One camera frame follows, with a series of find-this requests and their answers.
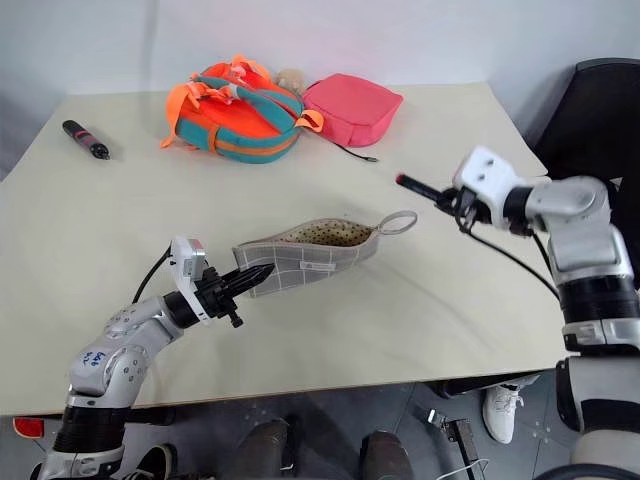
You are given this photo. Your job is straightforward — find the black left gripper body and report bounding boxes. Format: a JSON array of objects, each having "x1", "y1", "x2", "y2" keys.
[{"x1": 192, "y1": 267, "x2": 245, "y2": 329}]

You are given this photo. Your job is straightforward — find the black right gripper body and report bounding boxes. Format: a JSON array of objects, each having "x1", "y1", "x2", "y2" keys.
[{"x1": 439, "y1": 185, "x2": 494, "y2": 234}]

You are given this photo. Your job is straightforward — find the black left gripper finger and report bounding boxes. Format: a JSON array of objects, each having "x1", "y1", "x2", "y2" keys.
[
  {"x1": 227, "y1": 274, "x2": 272, "y2": 301},
  {"x1": 224, "y1": 263, "x2": 275, "y2": 289}
]

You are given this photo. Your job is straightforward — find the black marker red cap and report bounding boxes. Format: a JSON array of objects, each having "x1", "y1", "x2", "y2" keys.
[{"x1": 394, "y1": 172, "x2": 444, "y2": 200}]

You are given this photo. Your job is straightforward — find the grey grid pencil pouch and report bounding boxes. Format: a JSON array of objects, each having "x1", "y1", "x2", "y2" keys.
[{"x1": 231, "y1": 210, "x2": 419, "y2": 300}]

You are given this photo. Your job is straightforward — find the pink fabric pouch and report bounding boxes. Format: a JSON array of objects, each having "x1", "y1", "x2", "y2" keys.
[{"x1": 301, "y1": 73, "x2": 405, "y2": 148}]

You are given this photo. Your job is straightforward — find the black chair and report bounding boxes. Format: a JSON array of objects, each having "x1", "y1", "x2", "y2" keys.
[{"x1": 529, "y1": 57, "x2": 640, "y2": 211}]

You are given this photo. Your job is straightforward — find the orange teal backpack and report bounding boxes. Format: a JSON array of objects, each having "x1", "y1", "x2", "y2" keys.
[{"x1": 159, "y1": 54, "x2": 325, "y2": 165}]

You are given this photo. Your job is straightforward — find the black shoe white sole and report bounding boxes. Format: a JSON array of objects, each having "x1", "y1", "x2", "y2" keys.
[{"x1": 130, "y1": 442, "x2": 177, "y2": 480}]

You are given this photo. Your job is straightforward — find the beige plush toy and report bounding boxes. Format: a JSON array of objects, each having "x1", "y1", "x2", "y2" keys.
[{"x1": 272, "y1": 68, "x2": 306, "y2": 94}]

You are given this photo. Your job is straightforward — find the black marker red label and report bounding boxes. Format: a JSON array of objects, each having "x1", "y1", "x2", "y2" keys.
[{"x1": 61, "y1": 119, "x2": 112, "y2": 161}]

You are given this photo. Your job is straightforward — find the white sneaker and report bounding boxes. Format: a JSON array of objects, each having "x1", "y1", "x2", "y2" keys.
[{"x1": 481, "y1": 384, "x2": 525, "y2": 445}]

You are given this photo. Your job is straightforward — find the red plastic piece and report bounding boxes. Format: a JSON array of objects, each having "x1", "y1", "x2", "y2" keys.
[{"x1": 12, "y1": 416, "x2": 46, "y2": 441}]

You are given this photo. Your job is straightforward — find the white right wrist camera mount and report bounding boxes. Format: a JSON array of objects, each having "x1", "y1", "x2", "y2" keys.
[{"x1": 451, "y1": 145, "x2": 526, "y2": 230}]

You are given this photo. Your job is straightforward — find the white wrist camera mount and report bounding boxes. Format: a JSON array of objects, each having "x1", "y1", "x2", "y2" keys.
[
  {"x1": 451, "y1": 145, "x2": 526, "y2": 230},
  {"x1": 169, "y1": 236, "x2": 214, "y2": 326}
]

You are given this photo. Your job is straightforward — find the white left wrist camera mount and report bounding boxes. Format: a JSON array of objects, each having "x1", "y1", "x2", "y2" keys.
[{"x1": 169, "y1": 236, "x2": 214, "y2": 326}]

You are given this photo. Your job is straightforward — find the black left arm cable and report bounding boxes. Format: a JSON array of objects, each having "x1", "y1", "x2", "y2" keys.
[{"x1": 130, "y1": 243, "x2": 176, "y2": 305}]

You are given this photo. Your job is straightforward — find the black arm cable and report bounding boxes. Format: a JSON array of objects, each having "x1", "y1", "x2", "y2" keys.
[
  {"x1": 130, "y1": 243, "x2": 176, "y2": 305},
  {"x1": 459, "y1": 219, "x2": 564, "y2": 304}
]

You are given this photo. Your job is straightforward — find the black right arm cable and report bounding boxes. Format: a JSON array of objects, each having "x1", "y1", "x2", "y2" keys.
[{"x1": 459, "y1": 219, "x2": 564, "y2": 304}]

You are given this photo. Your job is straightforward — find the black USB cable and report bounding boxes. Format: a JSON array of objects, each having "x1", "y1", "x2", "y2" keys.
[{"x1": 332, "y1": 142, "x2": 380, "y2": 164}]

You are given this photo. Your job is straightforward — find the black floor bracket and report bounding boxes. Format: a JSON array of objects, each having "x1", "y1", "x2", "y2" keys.
[{"x1": 427, "y1": 408, "x2": 481, "y2": 466}]

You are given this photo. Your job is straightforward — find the white floor cable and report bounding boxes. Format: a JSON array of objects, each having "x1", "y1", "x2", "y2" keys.
[{"x1": 439, "y1": 458, "x2": 489, "y2": 480}]

